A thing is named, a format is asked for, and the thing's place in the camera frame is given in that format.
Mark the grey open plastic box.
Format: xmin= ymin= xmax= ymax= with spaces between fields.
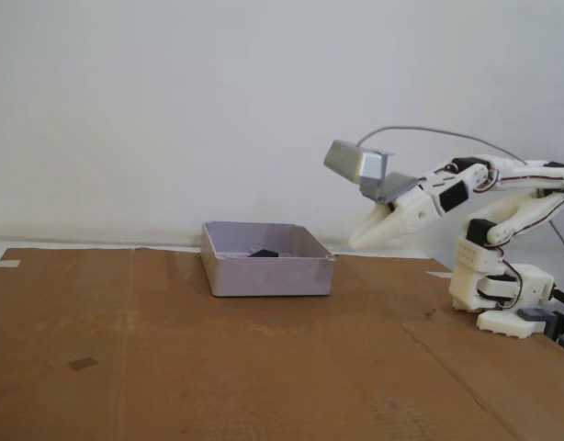
xmin=200 ymin=220 xmax=337 ymax=299

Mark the brown cardboard sheet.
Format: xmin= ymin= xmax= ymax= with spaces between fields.
xmin=0 ymin=246 xmax=564 ymax=441

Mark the silver webcam with clip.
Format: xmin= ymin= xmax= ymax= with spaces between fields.
xmin=322 ymin=140 xmax=422 ymax=204

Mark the grey and black table clamp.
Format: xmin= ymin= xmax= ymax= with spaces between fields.
xmin=516 ymin=307 xmax=564 ymax=355

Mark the cream gripper black servo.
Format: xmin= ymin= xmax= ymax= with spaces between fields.
xmin=347 ymin=173 xmax=471 ymax=253

